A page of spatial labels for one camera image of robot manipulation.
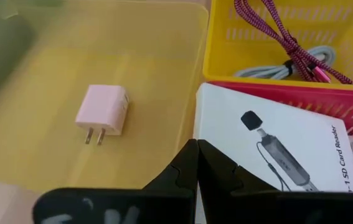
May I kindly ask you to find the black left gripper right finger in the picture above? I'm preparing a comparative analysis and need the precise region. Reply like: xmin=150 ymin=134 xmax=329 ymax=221
xmin=196 ymin=139 xmax=353 ymax=224

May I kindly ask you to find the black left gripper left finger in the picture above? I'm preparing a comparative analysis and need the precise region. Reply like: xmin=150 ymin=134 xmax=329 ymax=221
xmin=32 ymin=138 xmax=199 ymax=224

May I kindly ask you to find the pale pink wall charger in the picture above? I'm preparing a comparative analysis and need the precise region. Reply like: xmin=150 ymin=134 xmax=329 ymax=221
xmin=75 ymin=84 xmax=130 ymax=146

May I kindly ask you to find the grey cable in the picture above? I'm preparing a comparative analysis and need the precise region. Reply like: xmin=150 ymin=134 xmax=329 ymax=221
xmin=233 ymin=45 xmax=337 ymax=80

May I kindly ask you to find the pink braided cable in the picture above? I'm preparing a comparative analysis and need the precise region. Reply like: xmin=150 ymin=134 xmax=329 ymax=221
xmin=233 ymin=0 xmax=353 ymax=85

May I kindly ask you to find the translucent yellow plastic bin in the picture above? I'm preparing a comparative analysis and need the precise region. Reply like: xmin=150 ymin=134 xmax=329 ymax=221
xmin=0 ymin=0 xmax=210 ymax=193

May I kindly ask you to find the red slotted plastic basket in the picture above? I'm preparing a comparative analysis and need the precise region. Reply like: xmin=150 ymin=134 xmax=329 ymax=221
xmin=209 ymin=80 xmax=353 ymax=166

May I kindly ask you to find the yellow slotted plastic basket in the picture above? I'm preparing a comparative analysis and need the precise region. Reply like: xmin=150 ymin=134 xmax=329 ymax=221
xmin=202 ymin=0 xmax=353 ymax=93

